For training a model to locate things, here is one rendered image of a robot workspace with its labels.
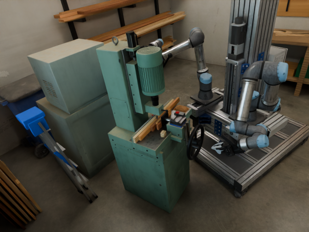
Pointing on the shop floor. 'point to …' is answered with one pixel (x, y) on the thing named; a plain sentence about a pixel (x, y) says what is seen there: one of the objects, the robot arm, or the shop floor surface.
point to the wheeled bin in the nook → (18, 108)
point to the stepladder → (54, 147)
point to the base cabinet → (154, 175)
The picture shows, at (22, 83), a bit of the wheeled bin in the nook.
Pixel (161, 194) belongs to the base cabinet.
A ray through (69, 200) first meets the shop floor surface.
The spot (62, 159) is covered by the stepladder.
